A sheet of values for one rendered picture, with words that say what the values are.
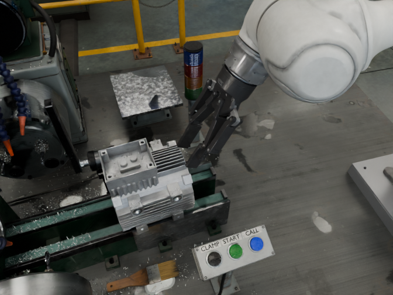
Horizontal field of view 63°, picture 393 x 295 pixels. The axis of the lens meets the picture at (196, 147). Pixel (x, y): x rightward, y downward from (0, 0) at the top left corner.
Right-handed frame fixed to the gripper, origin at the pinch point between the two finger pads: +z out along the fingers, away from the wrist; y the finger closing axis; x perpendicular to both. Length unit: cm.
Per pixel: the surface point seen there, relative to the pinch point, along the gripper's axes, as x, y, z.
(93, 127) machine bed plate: -1, -56, 46
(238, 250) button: 8.7, 21.2, 8.9
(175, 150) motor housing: 2.6, -7.8, 8.9
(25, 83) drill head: -30, -42, 22
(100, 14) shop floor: 61, -323, 103
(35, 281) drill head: -28.7, 17.2, 21.4
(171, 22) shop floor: 121, -278, 68
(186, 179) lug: 3.7, 0.6, 10.3
